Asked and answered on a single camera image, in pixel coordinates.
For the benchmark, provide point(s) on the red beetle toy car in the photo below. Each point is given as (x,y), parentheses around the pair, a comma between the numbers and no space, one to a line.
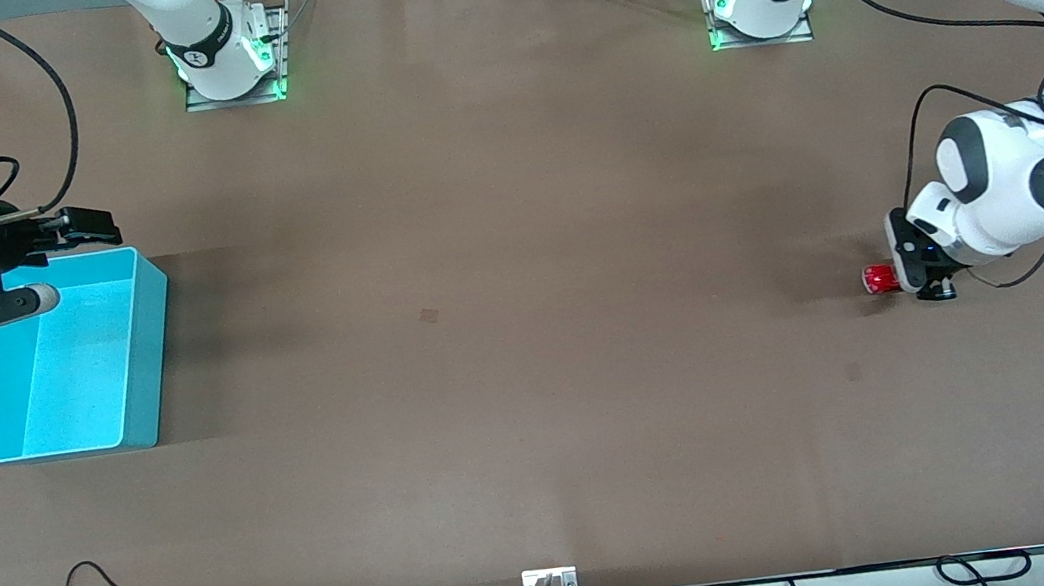
(878,279)

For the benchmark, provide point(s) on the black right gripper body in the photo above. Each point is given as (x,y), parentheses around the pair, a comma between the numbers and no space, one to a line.
(7,237)

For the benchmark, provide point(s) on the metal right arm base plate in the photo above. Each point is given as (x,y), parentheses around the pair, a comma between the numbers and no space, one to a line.
(235,101)

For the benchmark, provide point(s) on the blue plastic box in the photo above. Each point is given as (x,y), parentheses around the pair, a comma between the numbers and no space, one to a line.
(69,373)

